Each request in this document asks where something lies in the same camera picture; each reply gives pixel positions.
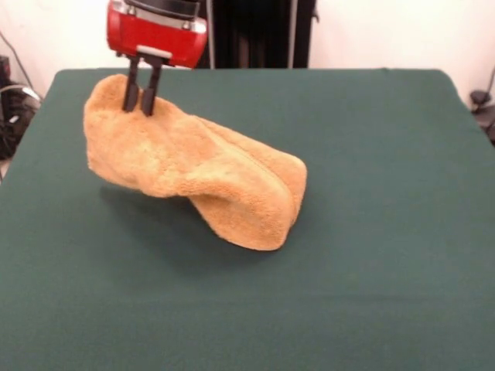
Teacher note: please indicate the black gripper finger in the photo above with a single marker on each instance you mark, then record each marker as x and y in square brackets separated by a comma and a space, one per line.
[149, 102]
[130, 94]

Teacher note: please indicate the grey pedestal leg round foot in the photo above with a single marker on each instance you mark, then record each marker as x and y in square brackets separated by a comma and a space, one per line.
[480, 96]

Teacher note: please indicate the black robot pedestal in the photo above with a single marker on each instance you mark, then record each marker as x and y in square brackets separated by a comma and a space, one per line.
[255, 35]

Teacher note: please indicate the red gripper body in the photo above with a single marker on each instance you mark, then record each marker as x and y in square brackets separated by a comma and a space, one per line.
[154, 36]

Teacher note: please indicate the dark green table cloth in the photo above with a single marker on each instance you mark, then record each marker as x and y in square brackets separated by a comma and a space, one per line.
[348, 290]

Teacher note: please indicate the tan terry cloth towel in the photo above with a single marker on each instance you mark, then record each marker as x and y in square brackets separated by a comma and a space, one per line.
[201, 174]

